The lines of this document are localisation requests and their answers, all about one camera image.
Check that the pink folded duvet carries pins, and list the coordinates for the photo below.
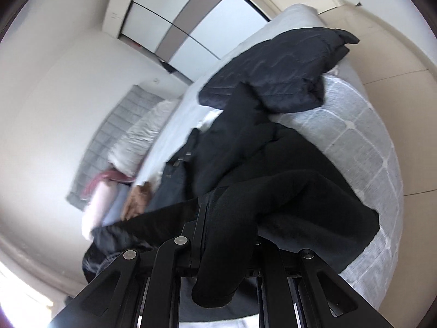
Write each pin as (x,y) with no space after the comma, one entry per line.
(100,202)

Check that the grey beige pillow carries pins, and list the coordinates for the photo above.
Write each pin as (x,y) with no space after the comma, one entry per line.
(127,154)

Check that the black quilted jacket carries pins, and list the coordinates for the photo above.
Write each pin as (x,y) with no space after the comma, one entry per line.
(286,72)

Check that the light blue folded duvet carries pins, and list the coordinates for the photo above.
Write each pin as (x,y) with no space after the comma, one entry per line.
(114,213)

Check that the black wool coat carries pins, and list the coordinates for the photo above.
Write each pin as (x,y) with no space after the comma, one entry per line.
(257,180)

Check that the white grey wardrobe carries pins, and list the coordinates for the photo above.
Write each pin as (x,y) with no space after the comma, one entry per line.
(186,36)

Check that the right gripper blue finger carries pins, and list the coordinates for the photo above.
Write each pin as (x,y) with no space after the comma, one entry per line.
(194,231)

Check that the brown coat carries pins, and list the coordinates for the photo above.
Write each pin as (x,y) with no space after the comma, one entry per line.
(137,201)

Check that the bed with grey sheet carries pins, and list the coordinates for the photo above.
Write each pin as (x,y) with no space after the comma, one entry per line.
(190,114)

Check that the white quilted bed cover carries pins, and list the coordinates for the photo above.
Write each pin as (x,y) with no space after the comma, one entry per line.
(348,130)

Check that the grey padded headboard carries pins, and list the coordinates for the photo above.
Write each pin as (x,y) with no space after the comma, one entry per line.
(135,104)

